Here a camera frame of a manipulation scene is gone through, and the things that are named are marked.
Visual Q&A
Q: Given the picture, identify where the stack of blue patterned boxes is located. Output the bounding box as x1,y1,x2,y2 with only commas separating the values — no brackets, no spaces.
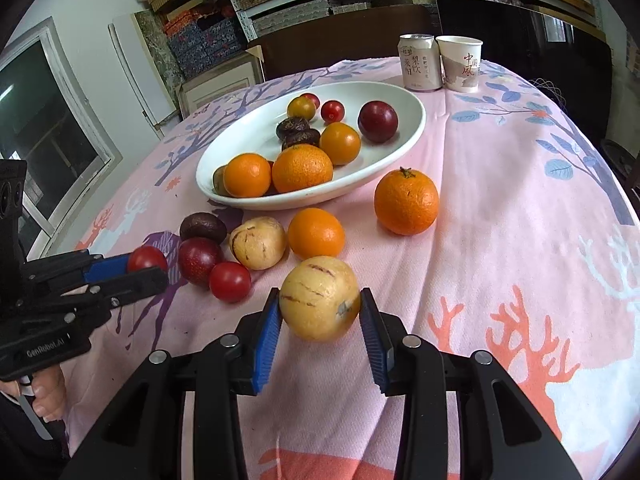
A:
164,14,252,82

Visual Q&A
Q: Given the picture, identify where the white beverage can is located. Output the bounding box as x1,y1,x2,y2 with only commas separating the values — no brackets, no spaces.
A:
398,33,443,92

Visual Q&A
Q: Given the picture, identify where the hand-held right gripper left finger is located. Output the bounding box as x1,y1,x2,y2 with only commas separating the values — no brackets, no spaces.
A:
60,287,283,480

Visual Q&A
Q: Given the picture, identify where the metal shelf rack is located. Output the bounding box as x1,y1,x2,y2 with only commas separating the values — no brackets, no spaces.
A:
214,0,601,41

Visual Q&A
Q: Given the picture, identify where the white paper cup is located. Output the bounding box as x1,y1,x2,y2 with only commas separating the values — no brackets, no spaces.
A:
436,35,484,93

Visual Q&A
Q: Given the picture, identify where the person's left forearm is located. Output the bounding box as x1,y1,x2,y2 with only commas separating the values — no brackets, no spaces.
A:
0,394,72,480

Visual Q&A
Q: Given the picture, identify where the smooth deep orange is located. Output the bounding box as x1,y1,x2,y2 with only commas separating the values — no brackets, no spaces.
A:
223,153,272,198

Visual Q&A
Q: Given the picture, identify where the large striped pepino melon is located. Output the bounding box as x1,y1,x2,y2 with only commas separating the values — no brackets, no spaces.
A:
279,256,362,343

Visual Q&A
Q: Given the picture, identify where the dark purple passion fruit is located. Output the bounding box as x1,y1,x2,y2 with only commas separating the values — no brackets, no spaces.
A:
179,212,228,242

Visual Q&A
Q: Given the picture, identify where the small striped pepino melon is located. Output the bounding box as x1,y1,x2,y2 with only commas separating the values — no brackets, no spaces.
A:
229,216,288,271

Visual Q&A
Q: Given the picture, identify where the large bumpy mandarin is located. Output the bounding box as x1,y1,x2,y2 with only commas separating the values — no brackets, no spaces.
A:
271,144,334,194

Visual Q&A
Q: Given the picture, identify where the person's left hand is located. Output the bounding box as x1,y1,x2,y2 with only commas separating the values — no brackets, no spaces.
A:
31,367,67,422

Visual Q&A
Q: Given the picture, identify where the dark brown wrinkled fruit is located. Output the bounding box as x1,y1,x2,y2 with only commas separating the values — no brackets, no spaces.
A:
276,116,311,139
281,129,322,152

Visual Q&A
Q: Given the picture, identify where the mandarin with stem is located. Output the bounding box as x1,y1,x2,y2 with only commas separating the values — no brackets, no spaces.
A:
374,167,440,236

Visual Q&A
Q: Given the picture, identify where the white-framed window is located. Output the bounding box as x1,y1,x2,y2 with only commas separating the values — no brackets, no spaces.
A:
0,16,124,261

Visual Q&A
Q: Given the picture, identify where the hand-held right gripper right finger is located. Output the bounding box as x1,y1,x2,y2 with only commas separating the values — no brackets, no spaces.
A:
359,287,583,480

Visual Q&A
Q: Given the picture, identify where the brown chair back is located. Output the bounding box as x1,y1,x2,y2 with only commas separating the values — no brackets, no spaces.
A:
247,4,442,82

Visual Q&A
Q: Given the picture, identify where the framed picture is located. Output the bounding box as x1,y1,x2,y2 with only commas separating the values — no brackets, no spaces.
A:
177,46,267,120

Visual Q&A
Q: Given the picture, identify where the small yellowish orange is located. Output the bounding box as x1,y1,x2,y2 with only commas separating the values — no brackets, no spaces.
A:
320,122,362,166

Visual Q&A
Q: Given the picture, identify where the pink deer-print tablecloth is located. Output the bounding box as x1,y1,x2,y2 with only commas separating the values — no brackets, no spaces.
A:
62,57,640,480

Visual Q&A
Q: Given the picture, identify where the white board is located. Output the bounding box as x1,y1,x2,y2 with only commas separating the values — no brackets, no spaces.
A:
108,10,182,127

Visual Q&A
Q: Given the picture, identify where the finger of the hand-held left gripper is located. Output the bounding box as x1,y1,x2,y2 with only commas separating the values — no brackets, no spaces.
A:
25,251,133,284
30,268,169,312

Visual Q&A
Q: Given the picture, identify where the white oval plate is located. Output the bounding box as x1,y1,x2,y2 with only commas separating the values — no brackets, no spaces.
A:
195,81,427,211

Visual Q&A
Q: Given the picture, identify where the small yellow-orange citrus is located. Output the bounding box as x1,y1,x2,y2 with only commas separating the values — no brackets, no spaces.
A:
287,95,316,121

